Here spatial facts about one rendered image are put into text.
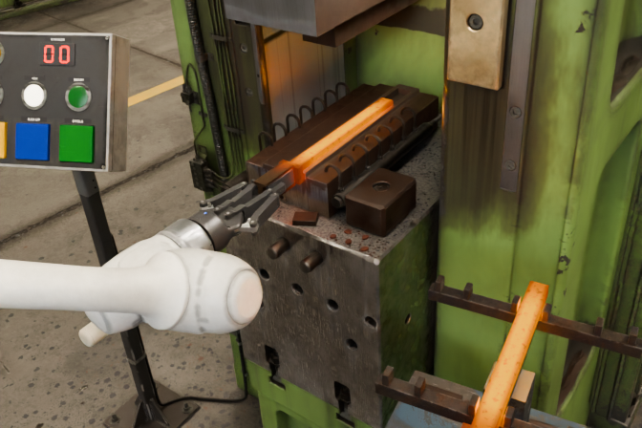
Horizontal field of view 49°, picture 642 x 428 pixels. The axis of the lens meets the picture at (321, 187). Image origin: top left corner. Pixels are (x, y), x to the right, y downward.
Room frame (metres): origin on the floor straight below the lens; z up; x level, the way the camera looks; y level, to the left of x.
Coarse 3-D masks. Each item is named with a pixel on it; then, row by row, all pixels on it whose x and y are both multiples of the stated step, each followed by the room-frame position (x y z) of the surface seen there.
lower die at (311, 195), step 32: (352, 96) 1.47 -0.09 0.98; (384, 96) 1.41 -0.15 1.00; (416, 96) 1.42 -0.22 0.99; (320, 128) 1.30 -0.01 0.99; (384, 128) 1.28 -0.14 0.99; (256, 160) 1.21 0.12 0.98; (288, 160) 1.18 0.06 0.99; (320, 160) 1.15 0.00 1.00; (288, 192) 1.14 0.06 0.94; (320, 192) 1.09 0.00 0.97
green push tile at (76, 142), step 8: (64, 128) 1.30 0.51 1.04; (72, 128) 1.29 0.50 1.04; (80, 128) 1.29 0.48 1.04; (88, 128) 1.29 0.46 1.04; (64, 136) 1.29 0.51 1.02; (72, 136) 1.29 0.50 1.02; (80, 136) 1.28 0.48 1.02; (88, 136) 1.28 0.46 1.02; (64, 144) 1.28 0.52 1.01; (72, 144) 1.28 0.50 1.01; (80, 144) 1.27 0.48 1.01; (88, 144) 1.27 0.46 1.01; (64, 152) 1.27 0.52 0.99; (72, 152) 1.27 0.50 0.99; (80, 152) 1.27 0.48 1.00; (88, 152) 1.26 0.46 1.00; (64, 160) 1.27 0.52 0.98; (72, 160) 1.26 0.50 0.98; (80, 160) 1.26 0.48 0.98; (88, 160) 1.25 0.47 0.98
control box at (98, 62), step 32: (0, 32) 1.44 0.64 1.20; (32, 32) 1.42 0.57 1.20; (64, 32) 1.40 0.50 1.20; (0, 64) 1.40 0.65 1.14; (32, 64) 1.39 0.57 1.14; (64, 64) 1.37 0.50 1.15; (96, 64) 1.35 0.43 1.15; (128, 64) 1.41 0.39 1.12; (0, 96) 1.37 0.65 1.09; (64, 96) 1.34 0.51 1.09; (96, 96) 1.32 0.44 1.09; (96, 128) 1.29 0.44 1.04; (0, 160) 1.30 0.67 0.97; (32, 160) 1.29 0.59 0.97; (96, 160) 1.26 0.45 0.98
